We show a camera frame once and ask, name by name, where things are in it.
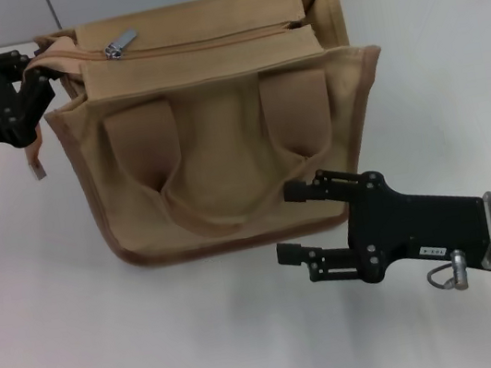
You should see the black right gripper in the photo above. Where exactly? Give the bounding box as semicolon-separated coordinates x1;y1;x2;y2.
265;145;491;299

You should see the khaki fabric food bag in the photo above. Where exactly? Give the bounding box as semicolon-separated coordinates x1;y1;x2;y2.
2;0;411;286

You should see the silver metal zipper pull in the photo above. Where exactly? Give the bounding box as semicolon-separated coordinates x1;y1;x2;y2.
101;27;142;61

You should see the right gripper cable with connector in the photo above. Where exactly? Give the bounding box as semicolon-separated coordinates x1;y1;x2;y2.
423;248;473;294

